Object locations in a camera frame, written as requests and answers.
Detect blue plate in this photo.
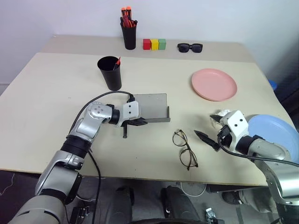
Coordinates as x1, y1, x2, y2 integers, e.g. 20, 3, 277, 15
247, 114, 299, 164

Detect wide black plastic cup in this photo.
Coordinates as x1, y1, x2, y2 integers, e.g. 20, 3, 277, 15
97, 56, 123, 91

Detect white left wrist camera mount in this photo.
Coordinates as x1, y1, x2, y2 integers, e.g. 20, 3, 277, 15
122, 101, 141, 128

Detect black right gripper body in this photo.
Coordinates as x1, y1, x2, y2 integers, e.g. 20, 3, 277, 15
217, 126, 232, 148

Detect tortoiseshell round eyeglasses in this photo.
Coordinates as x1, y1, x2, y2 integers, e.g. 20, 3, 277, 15
172, 129, 199, 171

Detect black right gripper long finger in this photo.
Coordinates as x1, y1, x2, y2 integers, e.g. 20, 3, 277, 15
193, 129, 221, 152

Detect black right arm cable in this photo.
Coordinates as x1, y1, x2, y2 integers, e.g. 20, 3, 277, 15
217, 135, 299, 168

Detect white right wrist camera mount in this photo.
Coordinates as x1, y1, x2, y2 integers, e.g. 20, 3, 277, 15
219, 110, 249, 150

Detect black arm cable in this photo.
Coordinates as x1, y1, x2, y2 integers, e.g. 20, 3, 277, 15
69, 91, 136, 224
217, 135, 299, 168

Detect grey metal tray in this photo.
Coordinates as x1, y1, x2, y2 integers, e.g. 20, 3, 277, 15
132, 93, 171, 124

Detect white floor cable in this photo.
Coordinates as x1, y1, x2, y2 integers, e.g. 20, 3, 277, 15
179, 182, 207, 198

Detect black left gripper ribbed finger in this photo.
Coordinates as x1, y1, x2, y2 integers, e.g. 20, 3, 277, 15
128, 117, 149, 127

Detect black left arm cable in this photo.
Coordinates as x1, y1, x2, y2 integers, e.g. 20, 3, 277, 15
69, 91, 136, 224

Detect black sunglasses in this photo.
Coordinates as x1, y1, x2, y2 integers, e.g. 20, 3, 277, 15
177, 42, 204, 54

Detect pink plate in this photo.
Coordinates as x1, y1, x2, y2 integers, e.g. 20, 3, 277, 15
191, 68, 238, 102

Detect tall black pen cup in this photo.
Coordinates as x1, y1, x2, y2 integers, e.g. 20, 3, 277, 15
120, 21, 137, 50

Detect small metal clip device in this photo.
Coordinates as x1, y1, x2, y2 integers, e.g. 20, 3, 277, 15
204, 206, 225, 224

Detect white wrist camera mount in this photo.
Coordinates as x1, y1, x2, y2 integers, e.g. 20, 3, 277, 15
219, 110, 249, 150
122, 101, 141, 128

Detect white crumpled tissue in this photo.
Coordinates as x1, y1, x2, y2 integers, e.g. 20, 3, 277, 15
210, 109, 232, 128

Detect dark shoe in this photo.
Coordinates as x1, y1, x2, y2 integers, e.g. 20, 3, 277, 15
221, 190, 242, 206

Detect black box on floor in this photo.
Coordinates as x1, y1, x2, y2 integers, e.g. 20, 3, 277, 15
69, 206, 91, 224

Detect dark rounded broad shape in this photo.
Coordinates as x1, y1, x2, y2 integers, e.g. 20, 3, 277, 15
160, 185, 202, 224

